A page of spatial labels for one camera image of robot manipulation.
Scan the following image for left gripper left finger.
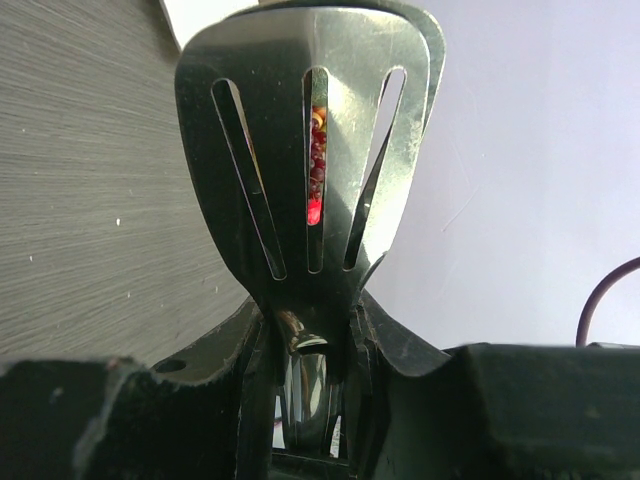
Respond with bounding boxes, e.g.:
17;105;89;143
1;301;274;479

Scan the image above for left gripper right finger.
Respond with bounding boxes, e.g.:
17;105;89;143
344;294;639;479

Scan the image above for white three-tier stand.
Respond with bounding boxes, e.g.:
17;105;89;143
160;0;259;51

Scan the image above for purple grape bunch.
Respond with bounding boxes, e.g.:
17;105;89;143
309;106;327;201

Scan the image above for metal serving tongs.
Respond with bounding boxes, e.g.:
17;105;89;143
175;1;446;453

